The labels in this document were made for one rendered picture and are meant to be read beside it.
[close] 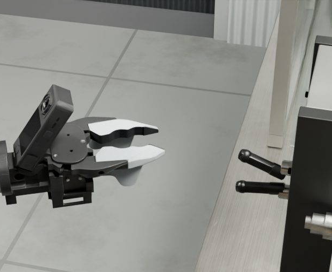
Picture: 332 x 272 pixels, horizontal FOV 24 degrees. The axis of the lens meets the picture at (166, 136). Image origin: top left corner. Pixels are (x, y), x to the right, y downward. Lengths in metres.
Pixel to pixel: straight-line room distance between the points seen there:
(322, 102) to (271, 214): 0.71
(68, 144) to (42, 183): 0.07
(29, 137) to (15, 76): 2.63
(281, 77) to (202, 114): 1.82
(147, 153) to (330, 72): 0.31
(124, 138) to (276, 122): 0.56
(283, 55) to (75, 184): 0.59
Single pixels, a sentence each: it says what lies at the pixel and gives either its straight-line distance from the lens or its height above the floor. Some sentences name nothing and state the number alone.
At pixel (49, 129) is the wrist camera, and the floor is 1.29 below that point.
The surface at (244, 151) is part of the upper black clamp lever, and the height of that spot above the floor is 1.38.
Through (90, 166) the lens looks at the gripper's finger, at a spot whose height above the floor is 1.24.
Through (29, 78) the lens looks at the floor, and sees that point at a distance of 3.60.
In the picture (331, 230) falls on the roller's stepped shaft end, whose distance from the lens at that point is 0.75.
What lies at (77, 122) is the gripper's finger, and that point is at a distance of 1.05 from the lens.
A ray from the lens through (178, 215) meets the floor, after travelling 2.79.
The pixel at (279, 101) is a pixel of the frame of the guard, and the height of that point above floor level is 1.01.
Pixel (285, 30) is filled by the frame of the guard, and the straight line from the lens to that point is 1.46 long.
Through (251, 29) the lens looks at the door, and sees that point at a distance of 3.79.
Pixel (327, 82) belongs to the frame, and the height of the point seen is 1.44.
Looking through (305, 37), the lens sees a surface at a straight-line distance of 1.47.
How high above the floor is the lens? 1.83
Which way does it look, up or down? 35 degrees down
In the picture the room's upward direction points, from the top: straight up
